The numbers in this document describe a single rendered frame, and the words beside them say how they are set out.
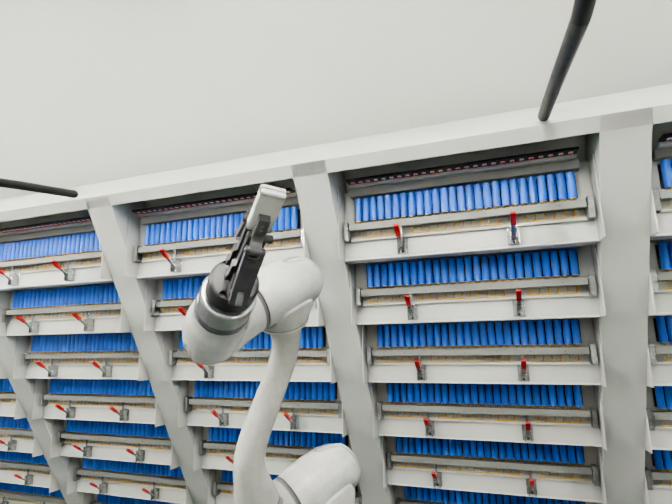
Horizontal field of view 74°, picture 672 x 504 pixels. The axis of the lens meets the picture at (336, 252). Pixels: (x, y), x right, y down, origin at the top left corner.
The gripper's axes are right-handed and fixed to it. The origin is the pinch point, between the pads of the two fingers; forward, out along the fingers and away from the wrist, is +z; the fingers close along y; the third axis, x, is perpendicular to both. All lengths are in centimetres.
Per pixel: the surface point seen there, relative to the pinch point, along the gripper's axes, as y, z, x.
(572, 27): 21.0, 25.0, 34.5
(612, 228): 22, -6, 80
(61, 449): 13, -189, -36
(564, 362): 4, -37, 89
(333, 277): 30, -54, 33
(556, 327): 12, -34, 86
